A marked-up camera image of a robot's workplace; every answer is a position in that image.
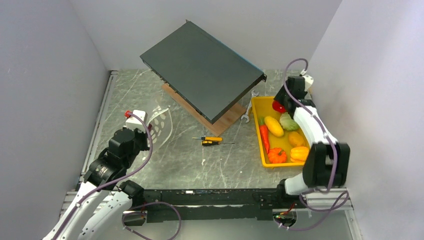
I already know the red toy bell pepper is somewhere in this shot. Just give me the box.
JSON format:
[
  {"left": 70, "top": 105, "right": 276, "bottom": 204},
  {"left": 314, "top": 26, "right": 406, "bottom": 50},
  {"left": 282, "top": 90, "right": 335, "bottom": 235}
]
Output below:
[{"left": 272, "top": 100, "right": 287, "bottom": 114}]

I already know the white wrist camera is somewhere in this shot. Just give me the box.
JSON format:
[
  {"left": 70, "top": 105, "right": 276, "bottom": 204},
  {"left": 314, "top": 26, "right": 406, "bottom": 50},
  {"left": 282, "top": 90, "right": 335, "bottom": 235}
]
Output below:
[
  {"left": 300, "top": 69, "right": 314, "bottom": 92},
  {"left": 124, "top": 110, "right": 148, "bottom": 132}
]

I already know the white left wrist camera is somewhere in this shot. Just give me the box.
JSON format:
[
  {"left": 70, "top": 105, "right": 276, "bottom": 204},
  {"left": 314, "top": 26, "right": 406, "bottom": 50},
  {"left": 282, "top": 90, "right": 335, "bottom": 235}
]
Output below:
[{"left": 124, "top": 110, "right": 148, "bottom": 132}]

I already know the yellow plastic tray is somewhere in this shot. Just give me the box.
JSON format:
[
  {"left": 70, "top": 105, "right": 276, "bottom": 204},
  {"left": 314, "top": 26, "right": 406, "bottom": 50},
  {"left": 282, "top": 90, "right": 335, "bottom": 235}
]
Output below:
[{"left": 251, "top": 96, "right": 304, "bottom": 169}]

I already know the orange toy carrot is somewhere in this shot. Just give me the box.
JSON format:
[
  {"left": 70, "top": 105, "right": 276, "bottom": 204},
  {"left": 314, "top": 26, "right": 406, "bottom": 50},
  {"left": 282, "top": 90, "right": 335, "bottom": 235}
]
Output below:
[{"left": 258, "top": 117, "right": 270, "bottom": 154}]

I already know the orange toy fruit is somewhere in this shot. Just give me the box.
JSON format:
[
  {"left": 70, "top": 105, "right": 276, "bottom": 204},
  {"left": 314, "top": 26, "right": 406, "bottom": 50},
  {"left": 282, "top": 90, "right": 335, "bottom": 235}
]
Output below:
[{"left": 288, "top": 131, "right": 306, "bottom": 148}]

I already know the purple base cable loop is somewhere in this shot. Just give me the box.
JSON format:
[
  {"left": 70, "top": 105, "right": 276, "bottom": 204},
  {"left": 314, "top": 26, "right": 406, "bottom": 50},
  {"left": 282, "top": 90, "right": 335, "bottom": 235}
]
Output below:
[{"left": 121, "top": 202, "right": 182, "bottom": 240}]

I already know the silver open-end wrench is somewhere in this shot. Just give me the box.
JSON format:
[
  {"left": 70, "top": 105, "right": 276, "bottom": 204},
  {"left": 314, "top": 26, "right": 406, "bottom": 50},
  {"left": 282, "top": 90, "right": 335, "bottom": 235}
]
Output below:
[{"left": 240, "top": 90, "right": 259, "bottom": 123}]

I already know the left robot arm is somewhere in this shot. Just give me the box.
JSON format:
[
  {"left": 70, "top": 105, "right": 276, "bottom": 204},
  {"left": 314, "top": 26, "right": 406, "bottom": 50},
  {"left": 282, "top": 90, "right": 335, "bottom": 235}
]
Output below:
[{"left": 44, "top": 127, "right": 153, "bottom": 240}]

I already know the yellow handled screwdriver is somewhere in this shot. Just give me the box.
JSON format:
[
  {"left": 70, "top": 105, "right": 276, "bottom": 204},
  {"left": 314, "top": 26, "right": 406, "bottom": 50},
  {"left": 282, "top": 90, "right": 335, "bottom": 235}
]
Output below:
[{"left": 192, "top": 136, "right": 223, "bottom": 142}]

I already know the dark grey server chassis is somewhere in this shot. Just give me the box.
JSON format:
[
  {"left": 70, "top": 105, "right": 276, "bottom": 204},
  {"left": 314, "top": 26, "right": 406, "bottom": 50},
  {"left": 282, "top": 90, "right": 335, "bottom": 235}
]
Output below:
[{"left": 140, "top": 20, "right": 267, "bottom": 124}]

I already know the green toy cabbage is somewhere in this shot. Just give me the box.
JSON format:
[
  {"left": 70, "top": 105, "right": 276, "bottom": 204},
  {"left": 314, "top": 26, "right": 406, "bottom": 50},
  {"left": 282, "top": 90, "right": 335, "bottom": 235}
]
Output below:
[{"left": 279, "top": 112, "right": 300, "bottom": 131}]

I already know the orange toy pumpkin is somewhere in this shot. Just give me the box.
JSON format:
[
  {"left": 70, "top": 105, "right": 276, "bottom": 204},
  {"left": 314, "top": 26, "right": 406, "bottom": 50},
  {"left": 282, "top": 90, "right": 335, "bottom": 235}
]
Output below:
[{"left": 267, "top": 147, "right": 287, "bottom": 164}]

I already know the clear dotted zip bag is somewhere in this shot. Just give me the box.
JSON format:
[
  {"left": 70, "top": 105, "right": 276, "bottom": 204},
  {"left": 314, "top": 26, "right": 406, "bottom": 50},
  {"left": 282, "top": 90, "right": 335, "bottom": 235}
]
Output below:
[{"left": 148, "top": 105, "right": 173, "bottom": 151}]

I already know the aluminium side rail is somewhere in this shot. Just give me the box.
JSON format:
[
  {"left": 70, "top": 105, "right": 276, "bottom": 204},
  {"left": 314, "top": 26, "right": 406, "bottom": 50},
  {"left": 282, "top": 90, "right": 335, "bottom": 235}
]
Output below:
[{"left": 77, "top": 70, "right": 119, "bottom": 184}]

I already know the wooden board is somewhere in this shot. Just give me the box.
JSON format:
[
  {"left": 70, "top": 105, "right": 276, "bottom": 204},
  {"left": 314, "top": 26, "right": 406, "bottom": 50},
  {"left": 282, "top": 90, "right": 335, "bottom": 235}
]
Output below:
[{"left": 161, "top": 83, "right": 246, "bottom": 137}]

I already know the yellow toy bell pepper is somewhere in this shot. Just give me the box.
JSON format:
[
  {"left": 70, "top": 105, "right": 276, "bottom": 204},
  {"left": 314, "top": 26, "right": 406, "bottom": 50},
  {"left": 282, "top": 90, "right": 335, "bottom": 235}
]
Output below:
[{"left": 290, "top": 146, "right": 310, "bottom": 163}]

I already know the black yellow screwdriver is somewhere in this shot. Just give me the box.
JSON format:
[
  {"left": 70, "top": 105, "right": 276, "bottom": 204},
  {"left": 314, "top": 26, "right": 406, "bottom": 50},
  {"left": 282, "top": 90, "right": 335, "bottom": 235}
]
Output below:
[{"left": 201, "top": 140, "right": 234, "bottom": 147}]

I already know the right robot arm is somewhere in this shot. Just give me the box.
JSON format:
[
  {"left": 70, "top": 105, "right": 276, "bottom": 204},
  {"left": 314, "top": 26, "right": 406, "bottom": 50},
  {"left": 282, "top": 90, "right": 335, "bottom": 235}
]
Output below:
[{"left": 274, "top": 75, "right": 351, "bottom": 208}]

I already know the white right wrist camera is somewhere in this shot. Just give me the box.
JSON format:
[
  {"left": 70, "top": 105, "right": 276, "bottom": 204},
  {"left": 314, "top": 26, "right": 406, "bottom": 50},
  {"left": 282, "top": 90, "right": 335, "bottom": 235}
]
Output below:
[{"left": 300, "top": 69, "right": 314, "bottom": 92}]

